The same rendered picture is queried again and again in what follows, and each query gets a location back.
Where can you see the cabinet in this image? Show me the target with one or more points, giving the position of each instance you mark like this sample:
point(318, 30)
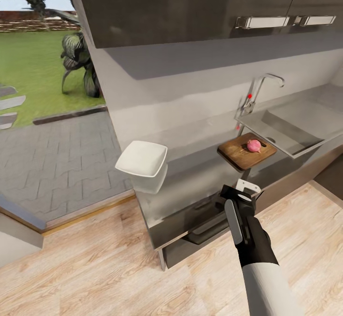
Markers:
point(123, 23)

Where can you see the vidalia onion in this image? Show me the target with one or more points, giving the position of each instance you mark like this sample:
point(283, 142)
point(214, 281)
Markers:
point(254, 145)

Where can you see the parer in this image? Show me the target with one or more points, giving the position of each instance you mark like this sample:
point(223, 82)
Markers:
point(246, 174)

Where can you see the drop in sink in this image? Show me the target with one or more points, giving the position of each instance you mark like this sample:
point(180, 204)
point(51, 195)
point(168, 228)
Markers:
point(296, 126)

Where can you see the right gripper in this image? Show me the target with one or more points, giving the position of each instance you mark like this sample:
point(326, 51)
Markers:
point(227, 191)

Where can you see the fixed window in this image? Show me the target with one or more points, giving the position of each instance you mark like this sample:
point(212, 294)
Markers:
point(58, 145)

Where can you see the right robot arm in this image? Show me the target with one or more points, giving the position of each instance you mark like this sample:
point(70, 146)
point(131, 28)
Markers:
point(268, 291)

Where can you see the cutting board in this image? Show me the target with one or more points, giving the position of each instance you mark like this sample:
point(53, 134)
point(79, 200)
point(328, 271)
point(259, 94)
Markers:
point(241, 156)

